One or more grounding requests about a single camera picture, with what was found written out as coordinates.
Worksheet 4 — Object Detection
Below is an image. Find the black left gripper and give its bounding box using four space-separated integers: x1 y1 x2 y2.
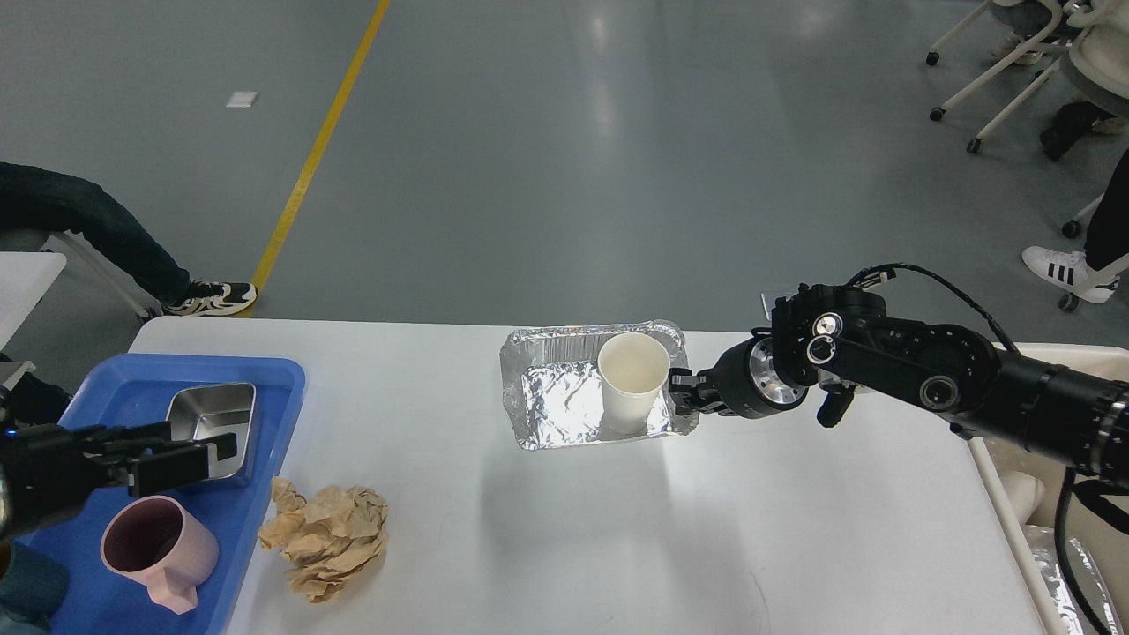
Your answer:
1 421 239 540

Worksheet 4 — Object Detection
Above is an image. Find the foil tray in bin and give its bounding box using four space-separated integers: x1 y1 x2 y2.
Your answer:
1021 524 1124 634

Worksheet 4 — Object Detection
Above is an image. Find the white paper cup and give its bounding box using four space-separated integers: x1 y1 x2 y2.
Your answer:
596 331 669 437

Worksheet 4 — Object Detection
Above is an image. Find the seated person dark jeans leg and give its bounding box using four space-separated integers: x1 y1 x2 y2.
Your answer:
1 162 192 306

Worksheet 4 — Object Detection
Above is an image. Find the aluminium foil tray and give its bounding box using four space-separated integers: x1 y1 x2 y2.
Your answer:
499 320 700 451

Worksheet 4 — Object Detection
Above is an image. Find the blue plastic tray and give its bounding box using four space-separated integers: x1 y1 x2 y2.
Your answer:
19 354 306 634

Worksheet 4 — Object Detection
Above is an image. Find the white striped sneaker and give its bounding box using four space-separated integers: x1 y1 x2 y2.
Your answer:
1021 246 1120 304

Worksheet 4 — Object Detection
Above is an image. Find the black white beige sneaker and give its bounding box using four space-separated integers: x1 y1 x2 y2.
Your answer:
161 280 259 318

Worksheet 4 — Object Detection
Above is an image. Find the brown paper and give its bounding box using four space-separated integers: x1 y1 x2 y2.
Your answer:
257 475 390 604

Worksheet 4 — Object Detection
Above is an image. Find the stainless steel rectangular tin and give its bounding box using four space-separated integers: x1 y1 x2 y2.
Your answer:
167 382 259 493

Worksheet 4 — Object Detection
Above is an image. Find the left floor plate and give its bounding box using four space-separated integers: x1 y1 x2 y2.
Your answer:
761 290 796 323

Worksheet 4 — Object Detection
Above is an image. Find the white side table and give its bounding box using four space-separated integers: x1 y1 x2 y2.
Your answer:
1 250 67 348

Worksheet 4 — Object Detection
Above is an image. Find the white floor tag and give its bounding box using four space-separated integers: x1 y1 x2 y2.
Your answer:
225 90 259 108

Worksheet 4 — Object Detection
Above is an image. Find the cream plastic bin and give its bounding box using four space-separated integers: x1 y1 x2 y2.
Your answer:
968 343 1128 634

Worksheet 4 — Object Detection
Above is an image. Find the grey chair left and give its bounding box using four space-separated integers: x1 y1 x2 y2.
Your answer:
0 229 155 324

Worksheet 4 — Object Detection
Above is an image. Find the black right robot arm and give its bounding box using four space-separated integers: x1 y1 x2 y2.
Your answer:
666 264 1128 634

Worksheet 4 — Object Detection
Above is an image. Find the pink ribbed mug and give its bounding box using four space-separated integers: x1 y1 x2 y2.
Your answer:
100 495 221 615

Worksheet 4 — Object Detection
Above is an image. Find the standing person black trouser leg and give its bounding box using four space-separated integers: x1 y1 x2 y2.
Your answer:
1084 164 1128 271

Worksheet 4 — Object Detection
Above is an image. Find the white office chair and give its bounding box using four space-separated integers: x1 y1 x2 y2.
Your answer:
926 1 1126 160

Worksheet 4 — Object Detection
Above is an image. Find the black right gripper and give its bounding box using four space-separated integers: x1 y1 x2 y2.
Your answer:
667 337 808 421

